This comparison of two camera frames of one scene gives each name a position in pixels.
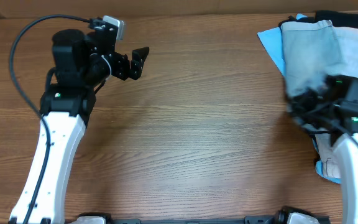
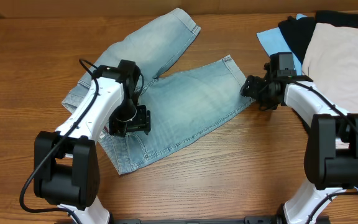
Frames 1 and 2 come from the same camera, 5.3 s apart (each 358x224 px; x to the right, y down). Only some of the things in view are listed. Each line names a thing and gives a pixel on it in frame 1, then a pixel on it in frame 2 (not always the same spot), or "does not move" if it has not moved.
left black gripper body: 120,66 → 135,123
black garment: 339,18 does not move
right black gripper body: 311,102 → 262,93
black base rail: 279,216 does not move
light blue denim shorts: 314,50 → 182,102
